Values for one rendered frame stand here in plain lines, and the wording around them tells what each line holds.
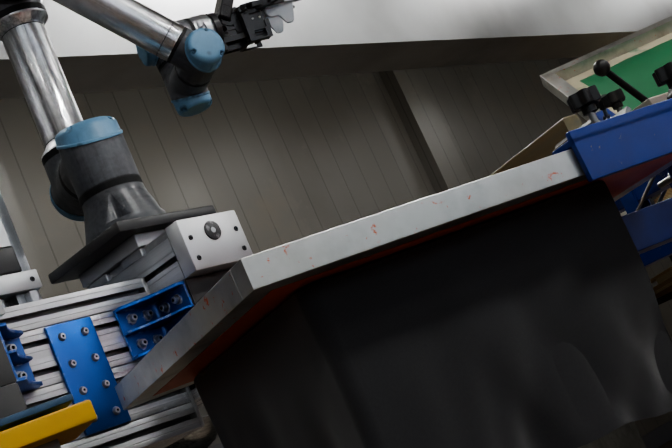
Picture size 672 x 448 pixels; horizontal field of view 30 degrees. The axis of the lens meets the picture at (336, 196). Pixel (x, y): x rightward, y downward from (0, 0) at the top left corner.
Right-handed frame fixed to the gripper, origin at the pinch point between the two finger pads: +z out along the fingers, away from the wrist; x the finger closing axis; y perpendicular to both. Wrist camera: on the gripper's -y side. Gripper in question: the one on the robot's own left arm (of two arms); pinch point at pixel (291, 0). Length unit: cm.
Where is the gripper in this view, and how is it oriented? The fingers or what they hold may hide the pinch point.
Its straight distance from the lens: 268.1
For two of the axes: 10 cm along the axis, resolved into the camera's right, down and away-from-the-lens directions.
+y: 3.5, 9.3, -0.8
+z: 8.5, -2.9, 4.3
